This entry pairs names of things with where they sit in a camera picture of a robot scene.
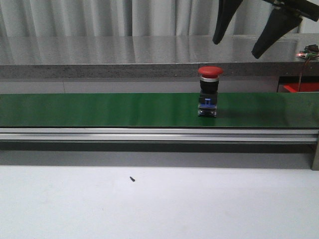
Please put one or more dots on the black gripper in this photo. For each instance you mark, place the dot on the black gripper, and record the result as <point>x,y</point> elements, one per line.
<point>284,18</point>

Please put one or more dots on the small green circuit board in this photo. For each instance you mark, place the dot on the small green circuit board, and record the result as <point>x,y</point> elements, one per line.
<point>308,55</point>

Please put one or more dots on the red plastic tray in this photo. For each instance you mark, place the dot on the red plastic tray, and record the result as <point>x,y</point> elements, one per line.
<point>306,87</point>

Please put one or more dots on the green conveyor belt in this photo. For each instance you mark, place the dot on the green conveyor belt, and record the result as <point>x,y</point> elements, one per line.
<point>261,110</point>

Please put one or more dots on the grey stone counter shelf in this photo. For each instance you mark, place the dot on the grey stone counter shelf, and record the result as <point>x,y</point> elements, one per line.
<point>150,56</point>

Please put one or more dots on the grey white curtain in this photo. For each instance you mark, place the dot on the grey white curtain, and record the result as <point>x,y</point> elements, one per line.
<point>107,17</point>

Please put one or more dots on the aluminium conveyor frame rail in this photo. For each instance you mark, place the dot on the aluminium conveyor frame rail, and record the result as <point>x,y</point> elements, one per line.
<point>161,147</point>

